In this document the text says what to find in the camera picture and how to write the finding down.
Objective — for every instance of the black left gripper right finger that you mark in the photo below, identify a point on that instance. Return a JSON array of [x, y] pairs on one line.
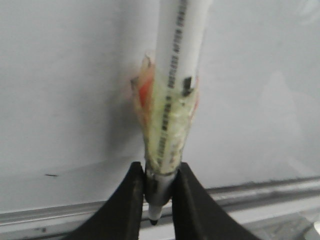
[[196, 216]]

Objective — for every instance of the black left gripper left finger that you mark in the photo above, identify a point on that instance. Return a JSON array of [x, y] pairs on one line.
[[120, 217]]

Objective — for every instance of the red round magnet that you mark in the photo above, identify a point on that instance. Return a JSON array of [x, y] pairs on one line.
[[142, 90]]

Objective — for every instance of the white whiteboard marker pen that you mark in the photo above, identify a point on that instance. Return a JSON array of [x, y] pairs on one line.
[[174, 95]]

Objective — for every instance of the white whiteboard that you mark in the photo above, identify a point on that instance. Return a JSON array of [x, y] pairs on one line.
[[68, 131]]

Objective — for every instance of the aluminium whiteboard tray rail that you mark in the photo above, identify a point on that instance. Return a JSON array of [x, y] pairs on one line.
[[274, 210]]

